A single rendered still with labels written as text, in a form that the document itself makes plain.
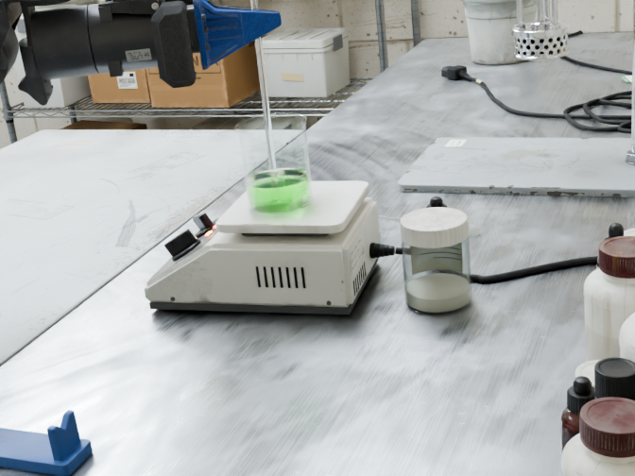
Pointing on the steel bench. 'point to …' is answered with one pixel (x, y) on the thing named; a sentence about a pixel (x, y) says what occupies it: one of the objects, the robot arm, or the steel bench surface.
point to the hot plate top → (306, 222)
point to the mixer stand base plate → (523, 167)
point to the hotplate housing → (276, 271)
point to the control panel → (187, 253)
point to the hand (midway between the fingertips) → (239, 23)
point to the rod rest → (45, 449)
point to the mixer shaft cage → (540, 33)
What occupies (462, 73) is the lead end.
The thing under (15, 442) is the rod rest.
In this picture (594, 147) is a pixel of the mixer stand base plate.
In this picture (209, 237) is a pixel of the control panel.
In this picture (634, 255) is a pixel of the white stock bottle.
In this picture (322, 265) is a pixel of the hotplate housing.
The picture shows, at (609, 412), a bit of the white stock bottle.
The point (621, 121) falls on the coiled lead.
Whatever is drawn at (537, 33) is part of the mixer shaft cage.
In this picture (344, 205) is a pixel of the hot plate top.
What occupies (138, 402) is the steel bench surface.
